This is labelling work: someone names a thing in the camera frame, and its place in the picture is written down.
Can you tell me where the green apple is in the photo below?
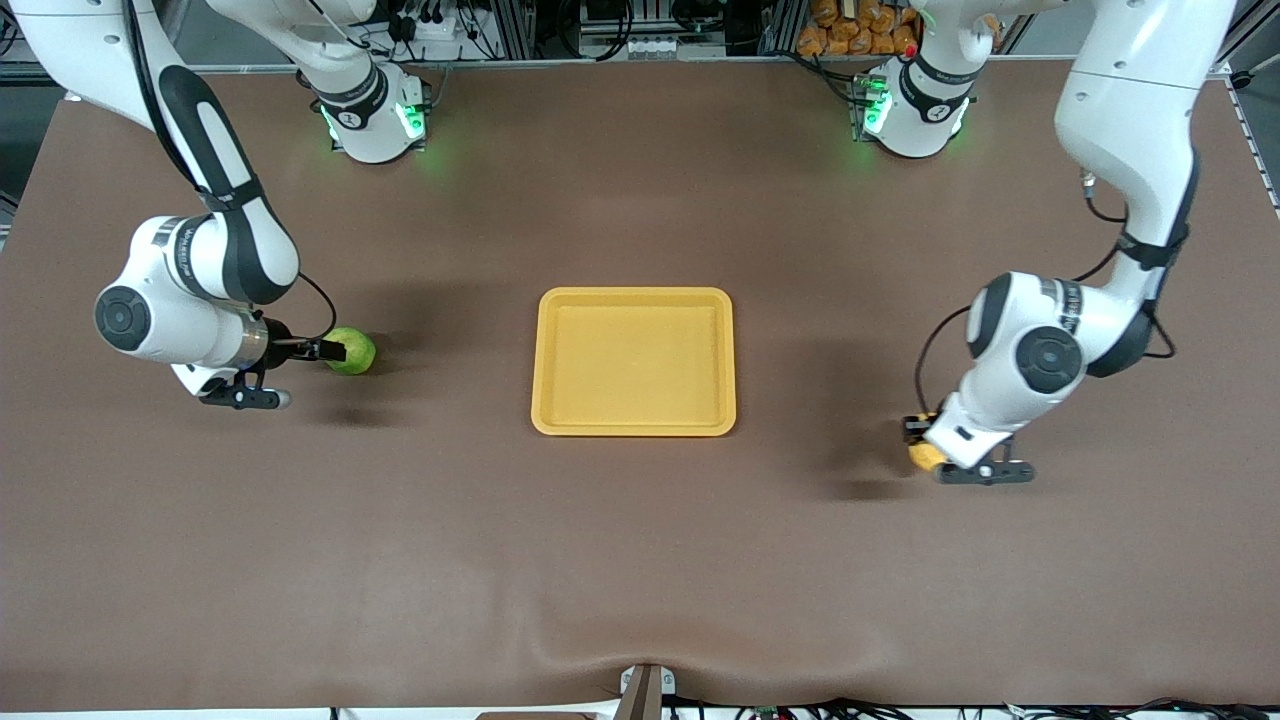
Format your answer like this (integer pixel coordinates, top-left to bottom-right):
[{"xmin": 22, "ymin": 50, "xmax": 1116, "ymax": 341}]
[{"xmin": 322, "ymin": 327, "xmax": 378, "ymax": 377}]

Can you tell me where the yellow plastic tray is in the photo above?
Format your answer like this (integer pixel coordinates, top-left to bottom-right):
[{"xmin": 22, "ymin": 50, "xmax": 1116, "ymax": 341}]
[{"xmin": 530, "ymin": 287, "xmax": 738, "ymax": 438}]

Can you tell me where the brown table mat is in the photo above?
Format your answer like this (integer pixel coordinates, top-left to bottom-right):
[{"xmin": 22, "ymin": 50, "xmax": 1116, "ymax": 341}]
[{"xmin": 0, "ymin": 62, "xmax": 1280, "ymax": 713}]

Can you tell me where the white power strip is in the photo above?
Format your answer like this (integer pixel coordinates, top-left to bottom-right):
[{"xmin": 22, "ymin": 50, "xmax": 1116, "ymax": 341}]
[{"xmin": 395, "ymin": 8, "xmax": 483, "ymax": 63}]

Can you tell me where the orange packets pile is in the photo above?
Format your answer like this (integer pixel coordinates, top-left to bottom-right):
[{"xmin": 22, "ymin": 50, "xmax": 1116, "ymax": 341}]
[{"xmin": 797, "ymin": 0, "xmax": 923, "ymax": 57}]

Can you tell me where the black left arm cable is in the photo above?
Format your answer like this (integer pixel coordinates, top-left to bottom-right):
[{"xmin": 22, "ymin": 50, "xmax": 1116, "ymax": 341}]
[{"xmin": 913, "ymin": 170, "xmax": 1179, "ymax": 416}]

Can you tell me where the aluminium frame post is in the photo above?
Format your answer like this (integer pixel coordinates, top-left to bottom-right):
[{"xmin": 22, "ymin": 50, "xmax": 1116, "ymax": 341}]
[
  {"xmin": 478, "ymin": 0, "xmax": 536, "ymax": 61},
  {"xmin": 760, "ymin": 0, "xmax": 806, "ymax": 56}
]

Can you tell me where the metal clamp bracket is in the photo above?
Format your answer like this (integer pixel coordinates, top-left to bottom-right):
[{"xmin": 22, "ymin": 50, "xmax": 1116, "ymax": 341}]
[{"xmin": 619, "ymin": 664, "xmax": 677, "ymax": 720}]

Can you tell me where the silver table edge rail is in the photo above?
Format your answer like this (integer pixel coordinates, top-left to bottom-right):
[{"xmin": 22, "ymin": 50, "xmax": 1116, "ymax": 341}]
[{"xmin": 190, "ymin": 55, "xmax": 1071, "ymax": 76}]

